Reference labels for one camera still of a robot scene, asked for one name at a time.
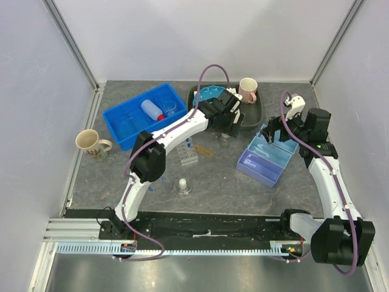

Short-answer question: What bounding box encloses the purple blue drawer organizer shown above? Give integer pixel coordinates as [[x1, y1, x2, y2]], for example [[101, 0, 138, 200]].
[[236, 130, 298, 188]]

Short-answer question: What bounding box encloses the clear round glass flask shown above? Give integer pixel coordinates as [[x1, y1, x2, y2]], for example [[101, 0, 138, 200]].
[[176, 178, 191, 196]]

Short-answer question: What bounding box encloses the slotted cable duct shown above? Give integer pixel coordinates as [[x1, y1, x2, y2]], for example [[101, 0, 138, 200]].
[[56, 241, 300, 256]]

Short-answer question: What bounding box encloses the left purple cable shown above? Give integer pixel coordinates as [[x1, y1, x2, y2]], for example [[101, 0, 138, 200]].
[[112, 64, 231, 262]]

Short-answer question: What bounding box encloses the dark green plastic tray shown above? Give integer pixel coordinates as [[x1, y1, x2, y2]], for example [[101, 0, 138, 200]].
[[187, 85, 264, 131]]

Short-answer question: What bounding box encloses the pink ceramic mug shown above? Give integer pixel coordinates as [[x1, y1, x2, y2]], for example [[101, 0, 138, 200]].
[[238, 77, 258, 104]]

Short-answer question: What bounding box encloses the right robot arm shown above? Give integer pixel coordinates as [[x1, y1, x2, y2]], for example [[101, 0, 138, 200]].
[[236, 108, 376, 268]]

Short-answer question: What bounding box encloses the white plastic wash bottle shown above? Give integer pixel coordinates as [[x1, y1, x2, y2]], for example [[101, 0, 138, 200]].
[[141, 100, 165, 121]]

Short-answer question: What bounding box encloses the clear glass beaker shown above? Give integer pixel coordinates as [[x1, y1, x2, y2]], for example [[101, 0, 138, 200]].
[[164, 101, 177, 117]]

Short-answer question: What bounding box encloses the purple cable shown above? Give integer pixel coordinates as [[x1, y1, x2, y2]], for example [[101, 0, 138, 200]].
[[112, 64, 231, 262], [279, 89, 361, 276]]

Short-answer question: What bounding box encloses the clear glass stoppered bottle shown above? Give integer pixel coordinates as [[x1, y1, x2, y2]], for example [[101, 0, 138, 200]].
[[221, 133, 230, 144]]

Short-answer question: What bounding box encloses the brown test tube brush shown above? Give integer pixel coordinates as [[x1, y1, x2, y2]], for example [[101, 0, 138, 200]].
[[194, 145, 213, 158]]

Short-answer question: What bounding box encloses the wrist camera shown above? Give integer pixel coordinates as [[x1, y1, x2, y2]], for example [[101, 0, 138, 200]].
[[217, 89, 242, 113], [283, 96, 306, 121]]

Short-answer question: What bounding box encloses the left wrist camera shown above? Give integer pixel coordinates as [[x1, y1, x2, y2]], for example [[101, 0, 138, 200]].
[[217, 89, 242, 113]]

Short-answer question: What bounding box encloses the blue divided plastic bin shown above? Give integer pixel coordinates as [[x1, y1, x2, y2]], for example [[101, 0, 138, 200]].
[[103, 83, 187, 151]]

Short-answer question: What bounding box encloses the blue polka dot plate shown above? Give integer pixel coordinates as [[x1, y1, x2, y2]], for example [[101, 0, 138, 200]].
[[199, 85, 225, 102]]

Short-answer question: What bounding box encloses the clear test tube rack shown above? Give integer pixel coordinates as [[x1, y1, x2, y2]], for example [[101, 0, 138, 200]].
[[176, 137, 198, 166]]

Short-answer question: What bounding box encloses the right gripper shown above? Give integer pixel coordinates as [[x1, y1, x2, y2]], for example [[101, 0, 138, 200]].
[[260, 108, 310, 144]]

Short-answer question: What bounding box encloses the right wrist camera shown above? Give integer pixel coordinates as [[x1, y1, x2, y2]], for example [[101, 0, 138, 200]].
[[283, 96, 306, 121]]

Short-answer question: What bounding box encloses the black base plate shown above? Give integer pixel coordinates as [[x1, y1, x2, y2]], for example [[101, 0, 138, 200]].
[[64, 209, 301, 248]]

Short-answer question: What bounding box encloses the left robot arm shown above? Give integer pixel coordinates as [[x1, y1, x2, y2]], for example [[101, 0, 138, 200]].
[[101, 96, 244, 239]]

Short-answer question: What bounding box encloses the beige floral mug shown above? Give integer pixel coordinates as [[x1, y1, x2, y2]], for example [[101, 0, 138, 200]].
[[75, 129, 113, 160]]

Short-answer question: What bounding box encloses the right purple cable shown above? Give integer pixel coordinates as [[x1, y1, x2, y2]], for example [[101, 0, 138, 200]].
[[279, 89, 361, 276]]

